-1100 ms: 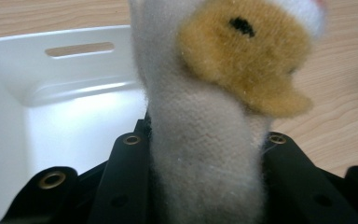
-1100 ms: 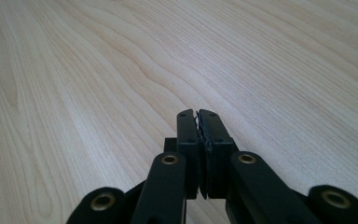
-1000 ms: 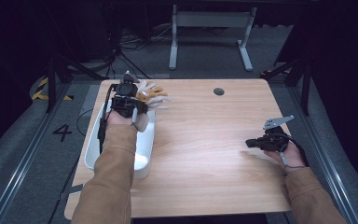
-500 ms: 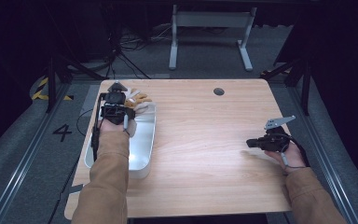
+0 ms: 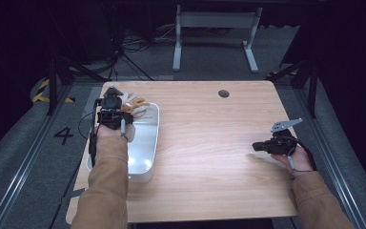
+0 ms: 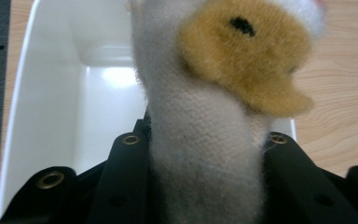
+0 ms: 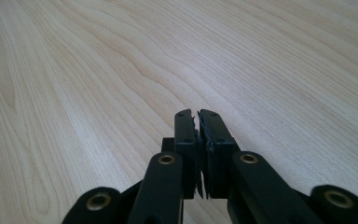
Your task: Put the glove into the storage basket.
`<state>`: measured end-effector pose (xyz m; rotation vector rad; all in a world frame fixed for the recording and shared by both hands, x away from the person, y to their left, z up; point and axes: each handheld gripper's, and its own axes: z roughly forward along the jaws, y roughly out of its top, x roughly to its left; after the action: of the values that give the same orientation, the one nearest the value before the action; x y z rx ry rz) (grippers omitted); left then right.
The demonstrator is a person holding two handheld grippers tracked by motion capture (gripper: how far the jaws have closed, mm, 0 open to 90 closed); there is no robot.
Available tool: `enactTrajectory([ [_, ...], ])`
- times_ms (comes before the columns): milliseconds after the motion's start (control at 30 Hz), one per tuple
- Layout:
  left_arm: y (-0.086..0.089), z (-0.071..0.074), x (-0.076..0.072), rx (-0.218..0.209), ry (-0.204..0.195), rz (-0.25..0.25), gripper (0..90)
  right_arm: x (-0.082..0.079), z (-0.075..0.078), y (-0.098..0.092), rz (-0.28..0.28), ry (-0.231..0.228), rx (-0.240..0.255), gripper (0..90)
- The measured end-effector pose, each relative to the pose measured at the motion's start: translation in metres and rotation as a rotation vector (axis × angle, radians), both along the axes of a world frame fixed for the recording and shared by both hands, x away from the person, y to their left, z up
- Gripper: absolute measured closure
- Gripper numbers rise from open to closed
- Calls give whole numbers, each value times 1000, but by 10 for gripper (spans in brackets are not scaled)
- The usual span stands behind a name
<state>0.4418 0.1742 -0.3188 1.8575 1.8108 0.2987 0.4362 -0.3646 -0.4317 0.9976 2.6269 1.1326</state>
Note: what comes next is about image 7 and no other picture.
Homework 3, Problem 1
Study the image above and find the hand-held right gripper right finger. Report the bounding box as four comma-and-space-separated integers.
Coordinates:
198, 108, 241, 200

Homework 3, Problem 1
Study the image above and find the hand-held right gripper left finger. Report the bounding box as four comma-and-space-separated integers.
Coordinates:
160, 108, 204, 201

